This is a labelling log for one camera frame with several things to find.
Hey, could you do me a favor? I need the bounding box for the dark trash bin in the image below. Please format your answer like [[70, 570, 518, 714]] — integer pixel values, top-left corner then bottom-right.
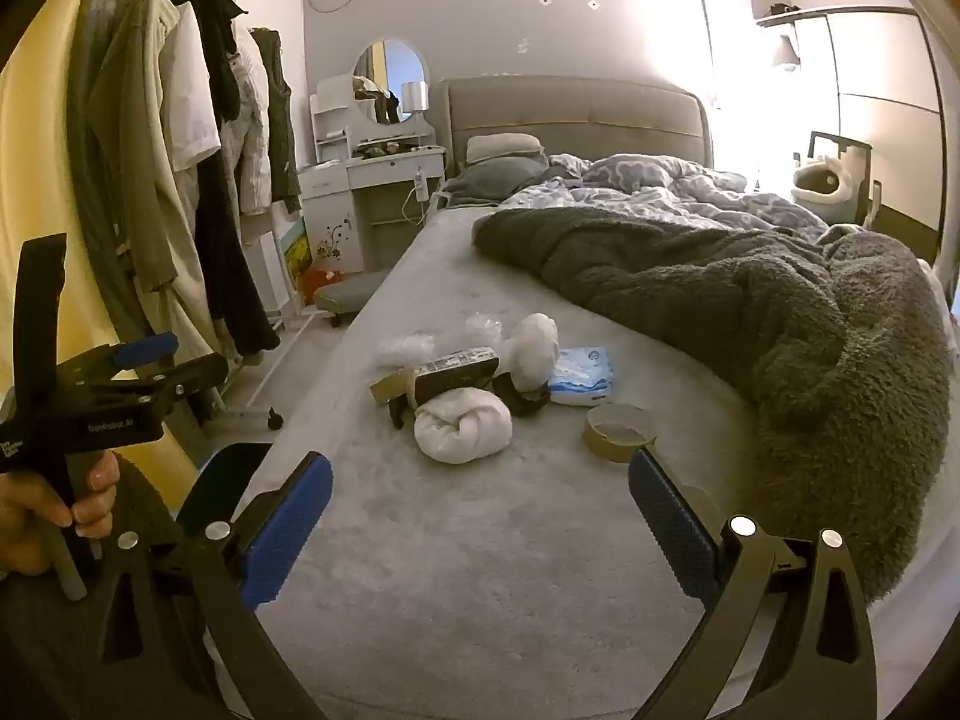
[[174, 441, 275, 541]]

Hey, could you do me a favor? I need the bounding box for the round mirror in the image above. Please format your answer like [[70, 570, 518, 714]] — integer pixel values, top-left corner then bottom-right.
[[352, 39, 427, 126]]

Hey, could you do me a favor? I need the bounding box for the olive knit coat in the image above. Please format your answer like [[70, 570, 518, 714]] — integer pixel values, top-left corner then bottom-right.
[[97, 0, 203, 361]]

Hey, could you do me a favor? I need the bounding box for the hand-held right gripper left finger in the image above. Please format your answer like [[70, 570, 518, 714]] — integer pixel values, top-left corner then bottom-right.
[[79, 452, 335, 720]]

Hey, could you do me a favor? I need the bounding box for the black and beige box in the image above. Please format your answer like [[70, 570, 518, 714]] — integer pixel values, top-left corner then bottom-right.
[[412, 347, 501, 404]]

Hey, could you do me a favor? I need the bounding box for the grey rolling stool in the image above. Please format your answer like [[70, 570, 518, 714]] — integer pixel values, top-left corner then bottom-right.
[[313, 274, 383, 327]]

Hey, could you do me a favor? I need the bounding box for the yellow flower painting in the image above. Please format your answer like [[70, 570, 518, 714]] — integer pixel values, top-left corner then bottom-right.
[[279, 217, 314, 305]]

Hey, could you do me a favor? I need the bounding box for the patterned light duvet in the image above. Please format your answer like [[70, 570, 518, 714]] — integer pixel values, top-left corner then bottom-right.
[[499, 152, 830, 241]]

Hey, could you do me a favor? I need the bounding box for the dark green fuzzy blanket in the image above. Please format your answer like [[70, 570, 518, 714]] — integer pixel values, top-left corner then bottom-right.
[[472, 206, 952, 601]]

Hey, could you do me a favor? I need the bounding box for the brown tape roll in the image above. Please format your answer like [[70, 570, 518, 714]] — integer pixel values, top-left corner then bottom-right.
[[585, 403, 659, 464]]

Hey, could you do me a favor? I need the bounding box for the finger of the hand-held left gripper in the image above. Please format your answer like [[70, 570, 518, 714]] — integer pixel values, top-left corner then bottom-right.
[[56, 332, 181, 391], [112, 355, 230, 410]]

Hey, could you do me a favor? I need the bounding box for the white plush cat bed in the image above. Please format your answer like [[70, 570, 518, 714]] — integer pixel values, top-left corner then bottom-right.
[[791, 154, 856, 205]]

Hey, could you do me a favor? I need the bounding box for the black hanging garment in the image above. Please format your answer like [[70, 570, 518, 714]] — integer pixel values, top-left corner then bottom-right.
[[161, 0, 282, 357]]

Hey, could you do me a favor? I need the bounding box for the bed with grey sheet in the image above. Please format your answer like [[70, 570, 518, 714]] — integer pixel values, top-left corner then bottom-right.
[[247, 206, 953, 720]]

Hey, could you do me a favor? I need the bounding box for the black metal frame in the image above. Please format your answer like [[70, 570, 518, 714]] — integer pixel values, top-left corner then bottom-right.
[[810, 131, 877, 226]]

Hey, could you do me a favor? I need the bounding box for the brown cardboard piece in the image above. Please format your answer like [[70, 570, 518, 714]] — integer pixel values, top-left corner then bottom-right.
[[369, 369, 421, 406]]

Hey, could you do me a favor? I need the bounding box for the white charger with cable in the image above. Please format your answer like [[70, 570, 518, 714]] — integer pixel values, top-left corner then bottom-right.
[[405, 171, 432, 224]]

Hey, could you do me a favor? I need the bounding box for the yellow curtain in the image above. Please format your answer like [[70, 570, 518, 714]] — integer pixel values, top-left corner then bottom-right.
[[0, 0, 218, 481]]

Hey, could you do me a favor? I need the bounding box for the white dressing table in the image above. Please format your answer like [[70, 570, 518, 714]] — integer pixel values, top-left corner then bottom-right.
[[298, 75, 447, 275]]

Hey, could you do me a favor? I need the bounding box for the cream jacket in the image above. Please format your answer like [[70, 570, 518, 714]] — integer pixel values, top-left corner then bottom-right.
[[225, 22, 272, 222]]

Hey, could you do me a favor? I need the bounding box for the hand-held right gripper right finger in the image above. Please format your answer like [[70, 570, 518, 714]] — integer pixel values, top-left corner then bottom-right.
[[627, 448, 880, 720]]

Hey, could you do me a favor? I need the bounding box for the grey upholstered headboard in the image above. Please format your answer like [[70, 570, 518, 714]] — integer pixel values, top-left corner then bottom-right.
[[437, 75, 712, 170]]

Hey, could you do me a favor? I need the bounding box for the dark green vest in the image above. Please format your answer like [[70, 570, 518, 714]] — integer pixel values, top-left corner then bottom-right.
[[251, 28, 303, 215]]

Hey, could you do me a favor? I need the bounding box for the grey pillow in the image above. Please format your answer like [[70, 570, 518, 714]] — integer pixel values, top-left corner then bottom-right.
[[442, 156, 552, 205]]

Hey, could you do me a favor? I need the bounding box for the clear plastic wrap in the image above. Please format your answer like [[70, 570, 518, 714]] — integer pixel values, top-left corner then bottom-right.
[[373, 336, 437, 372], [463, 313, 505, 346]]

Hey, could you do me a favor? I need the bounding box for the person's left hand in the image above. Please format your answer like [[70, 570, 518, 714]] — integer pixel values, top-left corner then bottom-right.
[[0, 454, 122, 580]]

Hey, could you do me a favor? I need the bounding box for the white clothes rack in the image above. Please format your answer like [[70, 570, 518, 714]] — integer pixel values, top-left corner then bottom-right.
[[109, 0, 323, 428]]

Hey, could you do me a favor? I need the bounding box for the white shirt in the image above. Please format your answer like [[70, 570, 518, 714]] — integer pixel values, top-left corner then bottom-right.
[[161, 0, 222, 173]]

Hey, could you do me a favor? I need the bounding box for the beige pillow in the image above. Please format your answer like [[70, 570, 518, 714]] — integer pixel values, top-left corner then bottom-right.
[[466, 133, 542, 164]]

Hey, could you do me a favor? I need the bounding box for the black wrapper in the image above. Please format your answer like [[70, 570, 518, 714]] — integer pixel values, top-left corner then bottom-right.
[[491, 375, 552, 419]]

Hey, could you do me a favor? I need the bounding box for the white wardrobe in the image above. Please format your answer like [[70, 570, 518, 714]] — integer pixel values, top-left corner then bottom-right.
[[757, 6, 946, 263]]

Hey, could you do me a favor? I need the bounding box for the blue wet wipes packet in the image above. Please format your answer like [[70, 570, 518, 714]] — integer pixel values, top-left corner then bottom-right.
[[547, 347, 616, 407]]

